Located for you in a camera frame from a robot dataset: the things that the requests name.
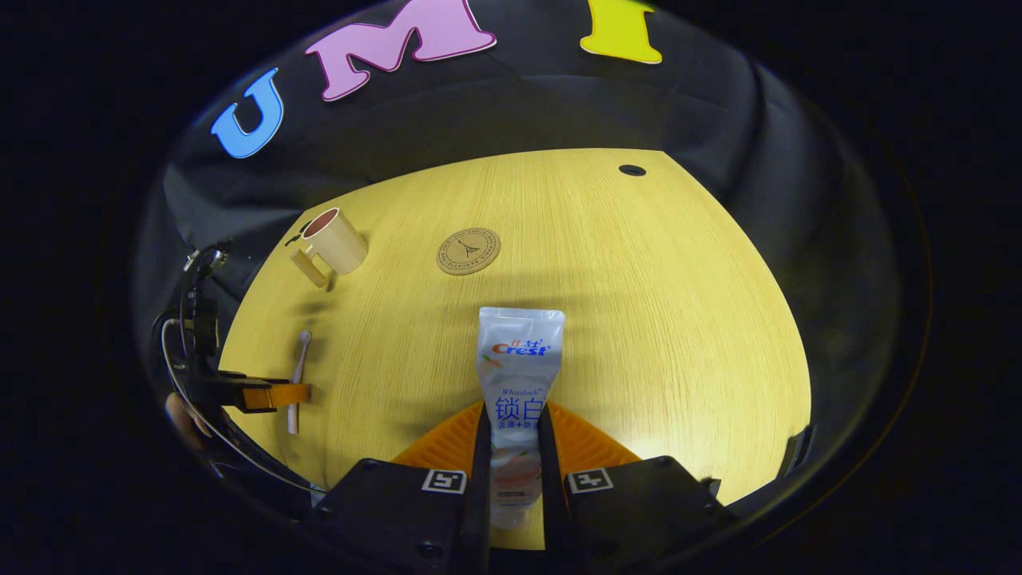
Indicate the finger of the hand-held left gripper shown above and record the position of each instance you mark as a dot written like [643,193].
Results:
[279,394]

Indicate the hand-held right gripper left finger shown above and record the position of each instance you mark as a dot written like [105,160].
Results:
[481,495]

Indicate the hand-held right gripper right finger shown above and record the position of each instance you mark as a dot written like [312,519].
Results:
[549,495]

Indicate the white toothbrush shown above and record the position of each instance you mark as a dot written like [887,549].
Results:
[301,351]

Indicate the white toothpaste tube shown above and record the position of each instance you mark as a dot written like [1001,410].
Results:
[519,375]

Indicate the beige cup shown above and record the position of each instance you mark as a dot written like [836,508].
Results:
[339,243]

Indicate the round brown coaster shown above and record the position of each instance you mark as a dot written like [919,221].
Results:
[469,251]

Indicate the black backdrop cloth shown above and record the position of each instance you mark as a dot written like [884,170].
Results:
[559,104]

